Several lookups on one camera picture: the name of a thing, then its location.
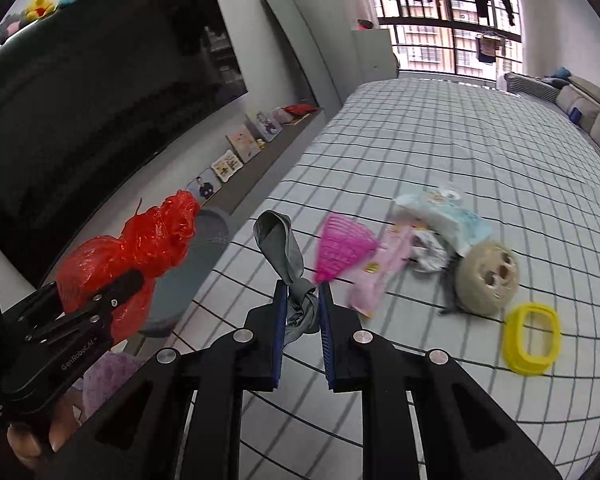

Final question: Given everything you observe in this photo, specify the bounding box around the pink snack wrapper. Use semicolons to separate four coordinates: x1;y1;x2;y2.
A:
349;224;415;318

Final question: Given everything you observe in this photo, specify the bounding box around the pink plastic mesh fan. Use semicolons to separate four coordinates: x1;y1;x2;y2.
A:
314;214;378;284

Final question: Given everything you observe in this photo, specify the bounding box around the grey wrapper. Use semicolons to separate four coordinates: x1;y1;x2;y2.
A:
253;210;320;344

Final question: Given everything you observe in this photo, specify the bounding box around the red plastic bag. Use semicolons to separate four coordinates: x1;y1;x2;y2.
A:
56;190;200;344

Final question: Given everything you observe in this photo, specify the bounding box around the light blue wet-wipe pack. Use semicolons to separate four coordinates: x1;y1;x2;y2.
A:
394;188;492;257

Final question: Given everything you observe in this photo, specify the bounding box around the beige round plush toy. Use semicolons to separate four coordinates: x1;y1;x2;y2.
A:
454;240;520;316

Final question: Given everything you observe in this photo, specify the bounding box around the yellow plastic ring container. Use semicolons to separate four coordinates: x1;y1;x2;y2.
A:
502;302;562;376

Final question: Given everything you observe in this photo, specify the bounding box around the grey perforated trash basket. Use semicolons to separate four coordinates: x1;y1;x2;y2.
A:
140;207;230;338

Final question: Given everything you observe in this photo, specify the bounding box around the person's left hand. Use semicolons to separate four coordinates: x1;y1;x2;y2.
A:
7;396;80;468

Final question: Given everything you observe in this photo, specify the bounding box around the purple fluffy rug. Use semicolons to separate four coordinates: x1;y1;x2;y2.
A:
82;351;144;418

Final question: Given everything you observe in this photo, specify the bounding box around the silver crumpled foil wrapper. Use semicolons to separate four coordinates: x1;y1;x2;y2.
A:
411;229;451;273

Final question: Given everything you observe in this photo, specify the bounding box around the wooden tv console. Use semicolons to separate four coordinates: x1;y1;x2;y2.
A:
204;110;326;226

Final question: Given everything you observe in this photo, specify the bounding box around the large black television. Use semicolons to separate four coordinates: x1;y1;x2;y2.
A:
0;0;246;286

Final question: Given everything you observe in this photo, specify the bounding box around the red cloth item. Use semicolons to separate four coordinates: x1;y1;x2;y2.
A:
283;103;318;118

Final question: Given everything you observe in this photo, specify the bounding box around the white cabinet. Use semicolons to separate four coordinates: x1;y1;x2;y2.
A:
352;28;399;82

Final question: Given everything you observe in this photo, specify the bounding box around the window security grille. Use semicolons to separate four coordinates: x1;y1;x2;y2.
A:
372;0;524;80

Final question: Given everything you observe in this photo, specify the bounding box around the leaning grey mirror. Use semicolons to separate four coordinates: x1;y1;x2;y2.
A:
264;0;342;120

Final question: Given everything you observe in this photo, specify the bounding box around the grey sofa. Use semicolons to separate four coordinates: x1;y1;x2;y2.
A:
496;68;600;155

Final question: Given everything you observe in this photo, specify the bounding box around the man portrait photo frame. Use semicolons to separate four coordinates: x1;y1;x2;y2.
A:
185;167;222;206

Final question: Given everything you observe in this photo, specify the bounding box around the cartoon strip photo frame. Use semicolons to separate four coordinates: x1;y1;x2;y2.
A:
211;150;244;183

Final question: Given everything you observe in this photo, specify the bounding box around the pink baby photo frame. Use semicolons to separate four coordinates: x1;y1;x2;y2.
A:
226;126;261;162

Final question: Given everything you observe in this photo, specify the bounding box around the child photo frame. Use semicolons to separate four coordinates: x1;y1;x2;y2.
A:
254;112;283;142

